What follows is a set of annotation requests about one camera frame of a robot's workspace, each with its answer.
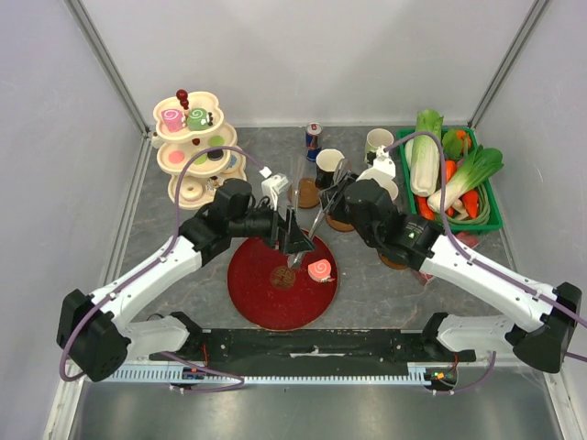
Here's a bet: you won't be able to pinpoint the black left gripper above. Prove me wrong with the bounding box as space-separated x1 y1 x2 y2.
229 196 315 256

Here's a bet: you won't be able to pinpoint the silver metal serving tongs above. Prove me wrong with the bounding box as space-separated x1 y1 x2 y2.
307 158 349 239

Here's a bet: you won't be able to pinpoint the black mug white inside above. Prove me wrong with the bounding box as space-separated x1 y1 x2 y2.
315 148 344 190

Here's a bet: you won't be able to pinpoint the salmon pink swirl roll cake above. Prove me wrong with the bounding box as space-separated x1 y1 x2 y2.
307 258 335 283

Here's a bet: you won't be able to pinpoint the white chocolate sprinkle donut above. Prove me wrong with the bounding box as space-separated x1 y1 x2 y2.
206 176 221 192

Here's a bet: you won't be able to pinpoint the plain white donut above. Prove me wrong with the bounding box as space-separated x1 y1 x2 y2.
178 181 205 203

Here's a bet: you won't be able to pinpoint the black sandwich cookie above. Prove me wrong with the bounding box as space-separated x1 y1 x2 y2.
207 149 224 161

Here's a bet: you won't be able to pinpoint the green macaron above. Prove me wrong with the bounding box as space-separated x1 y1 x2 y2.
192 153 208 166
208 135 226 147

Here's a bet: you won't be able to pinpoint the pink macaron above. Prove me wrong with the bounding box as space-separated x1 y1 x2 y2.
168 150 184 164

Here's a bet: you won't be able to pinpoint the green swirl roll cake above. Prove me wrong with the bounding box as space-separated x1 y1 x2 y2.
186 107 214 132

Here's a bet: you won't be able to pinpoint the hot pink swirl roll cake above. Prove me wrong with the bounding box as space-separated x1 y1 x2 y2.
161 108 185 133

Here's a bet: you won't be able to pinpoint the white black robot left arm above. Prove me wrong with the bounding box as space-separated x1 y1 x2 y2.
57 174 316 382

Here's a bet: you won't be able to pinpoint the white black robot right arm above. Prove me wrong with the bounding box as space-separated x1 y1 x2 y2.
316 171 582 373

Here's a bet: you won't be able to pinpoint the brown wooden coaster left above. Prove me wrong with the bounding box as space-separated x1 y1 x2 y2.
287 178 320 209

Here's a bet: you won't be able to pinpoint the brown wooden coaster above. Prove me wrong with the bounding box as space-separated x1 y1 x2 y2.
287 178 320 209
327 215 354 232
378 253 408 270

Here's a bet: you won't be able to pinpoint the brown wooden coaster middle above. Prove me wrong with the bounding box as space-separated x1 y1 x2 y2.
327 215 354 232

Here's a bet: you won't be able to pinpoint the pink mug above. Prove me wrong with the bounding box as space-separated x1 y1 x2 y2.
382 180 399 202

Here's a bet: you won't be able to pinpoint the round red lacquer tray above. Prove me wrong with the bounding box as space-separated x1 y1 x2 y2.
227 236 338 331

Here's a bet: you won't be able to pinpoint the light green mug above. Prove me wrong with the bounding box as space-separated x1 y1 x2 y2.
364 128 394 165

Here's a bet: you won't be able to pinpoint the red bull can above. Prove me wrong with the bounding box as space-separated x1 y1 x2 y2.
305 122 323 162

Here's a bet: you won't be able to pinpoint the toy napa cabbage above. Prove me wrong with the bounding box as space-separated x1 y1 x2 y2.
410 109 444 197

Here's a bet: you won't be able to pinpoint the toy orange carrot lower left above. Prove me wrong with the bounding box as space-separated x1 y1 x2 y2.
415 196 435 221

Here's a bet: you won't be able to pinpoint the toy orange carrot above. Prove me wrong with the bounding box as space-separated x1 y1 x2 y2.
444 159 458 187
415 196 435 221

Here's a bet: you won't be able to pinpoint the brown wooden coaster right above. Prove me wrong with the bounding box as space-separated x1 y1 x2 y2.
378 253 408 270

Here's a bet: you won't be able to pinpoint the toy orange carrot upper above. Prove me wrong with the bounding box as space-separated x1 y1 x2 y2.
444 159 458 187

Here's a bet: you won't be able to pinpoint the toy leafy green vegetable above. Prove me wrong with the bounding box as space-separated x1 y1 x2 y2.
442 128 472 160

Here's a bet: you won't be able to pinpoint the cream three-tier dessert stand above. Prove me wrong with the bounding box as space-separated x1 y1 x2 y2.
152 89 247 211

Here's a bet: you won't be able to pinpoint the toy green long beans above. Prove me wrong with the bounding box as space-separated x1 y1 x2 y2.
448 184 492 226

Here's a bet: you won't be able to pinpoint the toy bok choy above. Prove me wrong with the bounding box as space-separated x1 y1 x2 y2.
445 146 504 207

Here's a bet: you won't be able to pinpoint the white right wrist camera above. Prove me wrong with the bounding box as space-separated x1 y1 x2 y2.
358 146 396 186

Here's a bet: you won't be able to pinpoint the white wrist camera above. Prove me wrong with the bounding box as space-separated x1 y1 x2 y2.
358 146 396 186
260 166 290 211

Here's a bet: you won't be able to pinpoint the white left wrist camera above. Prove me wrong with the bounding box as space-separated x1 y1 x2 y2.
260 166 290 211

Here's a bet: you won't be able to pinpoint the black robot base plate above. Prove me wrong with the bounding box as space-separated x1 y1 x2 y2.
174 329 476 366

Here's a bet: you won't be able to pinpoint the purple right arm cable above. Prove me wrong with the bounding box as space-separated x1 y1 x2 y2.
382 131 587 396

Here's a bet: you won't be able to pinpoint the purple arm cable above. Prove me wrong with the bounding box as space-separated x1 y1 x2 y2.
382 131 587 396
59 146 271 394

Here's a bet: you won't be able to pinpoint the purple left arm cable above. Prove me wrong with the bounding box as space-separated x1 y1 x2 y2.
59 146 271 394

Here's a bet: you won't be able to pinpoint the white slotted cable duct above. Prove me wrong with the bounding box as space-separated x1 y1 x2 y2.
105 362 432 386

